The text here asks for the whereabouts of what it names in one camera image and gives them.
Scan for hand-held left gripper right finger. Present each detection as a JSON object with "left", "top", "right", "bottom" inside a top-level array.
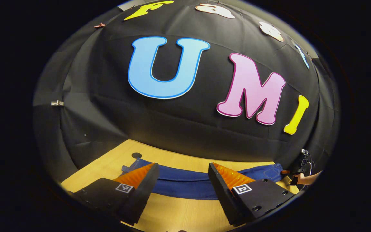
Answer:
[{"left": 208, "top": 162, "right": 299, "bottom": 227}]

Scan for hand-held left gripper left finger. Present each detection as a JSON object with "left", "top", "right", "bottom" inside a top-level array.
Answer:
[{"left": 66, "top": 162, "right": 160, "bottom": 226}]

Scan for blue denim jeans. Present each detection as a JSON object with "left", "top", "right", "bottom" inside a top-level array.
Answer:
[{"left": 121, "top": 158, "right": 284, "bottom": 200}]

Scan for black backdrop cloth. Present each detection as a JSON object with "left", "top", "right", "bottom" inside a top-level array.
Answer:
[{"left": 33, "top": 0, "right": 340, "bottom": 184}]

